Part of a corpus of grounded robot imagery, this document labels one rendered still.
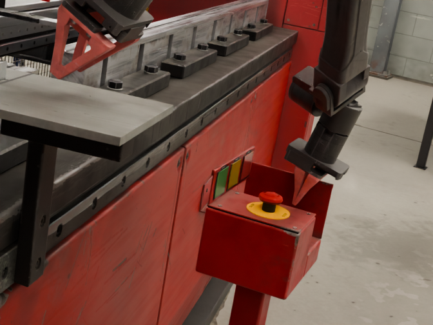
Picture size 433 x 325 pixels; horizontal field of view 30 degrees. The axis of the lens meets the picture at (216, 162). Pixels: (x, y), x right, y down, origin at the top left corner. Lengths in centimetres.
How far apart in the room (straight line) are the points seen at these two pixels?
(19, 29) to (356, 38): 78
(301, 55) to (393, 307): 97
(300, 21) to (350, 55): 179
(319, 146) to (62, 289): 49
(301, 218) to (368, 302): 170
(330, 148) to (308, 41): 168
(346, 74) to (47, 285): 54
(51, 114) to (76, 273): 40
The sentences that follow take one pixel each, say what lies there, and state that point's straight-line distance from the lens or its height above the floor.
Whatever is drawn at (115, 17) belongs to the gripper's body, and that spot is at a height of 111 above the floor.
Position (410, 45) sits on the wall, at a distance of 823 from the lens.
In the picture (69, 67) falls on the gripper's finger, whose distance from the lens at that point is 88.
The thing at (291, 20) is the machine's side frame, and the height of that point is 91.
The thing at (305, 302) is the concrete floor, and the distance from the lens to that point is 288.
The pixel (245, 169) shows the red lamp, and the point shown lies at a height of 80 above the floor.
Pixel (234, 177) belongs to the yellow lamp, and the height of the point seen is 80.
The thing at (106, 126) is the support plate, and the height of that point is 100.
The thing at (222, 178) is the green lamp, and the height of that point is 82.
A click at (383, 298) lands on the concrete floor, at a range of 307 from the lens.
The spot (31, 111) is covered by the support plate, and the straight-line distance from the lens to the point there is 85.
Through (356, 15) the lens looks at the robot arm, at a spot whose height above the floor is 112.
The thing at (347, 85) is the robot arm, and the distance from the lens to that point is 128.
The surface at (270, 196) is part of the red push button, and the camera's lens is 130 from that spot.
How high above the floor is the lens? 122
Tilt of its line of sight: 17 degrees down
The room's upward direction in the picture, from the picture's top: 10 degrees clockwise
